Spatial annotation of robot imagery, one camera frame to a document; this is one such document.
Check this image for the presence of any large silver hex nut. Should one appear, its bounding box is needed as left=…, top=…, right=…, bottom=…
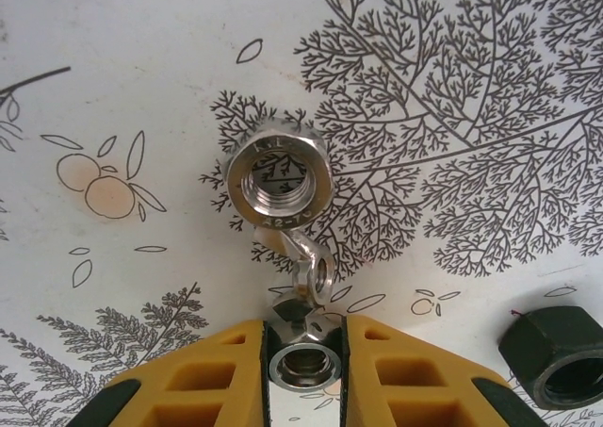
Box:
left=224, top=114, right=334, bottom=233

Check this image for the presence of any floral print table mat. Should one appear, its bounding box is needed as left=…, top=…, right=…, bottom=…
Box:
left=0, top=0, right=603, bottom=427

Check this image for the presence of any silver wing nut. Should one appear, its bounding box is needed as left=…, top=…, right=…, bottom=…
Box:
left=252, top=226, right=341, bottom=308

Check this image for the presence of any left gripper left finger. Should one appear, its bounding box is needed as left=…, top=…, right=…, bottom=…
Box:
left=70, top=318, right=273, bottom=427

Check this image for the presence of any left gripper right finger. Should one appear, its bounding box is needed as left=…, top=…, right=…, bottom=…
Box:
left=336, top=314, right=541, bottom=427

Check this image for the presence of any silver lock nut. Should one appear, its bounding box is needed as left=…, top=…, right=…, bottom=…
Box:
left=266, top=288, right=348, bottom=395

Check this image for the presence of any black hex nut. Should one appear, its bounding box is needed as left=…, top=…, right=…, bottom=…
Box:
left=498, top=305, right=603, bottom=421

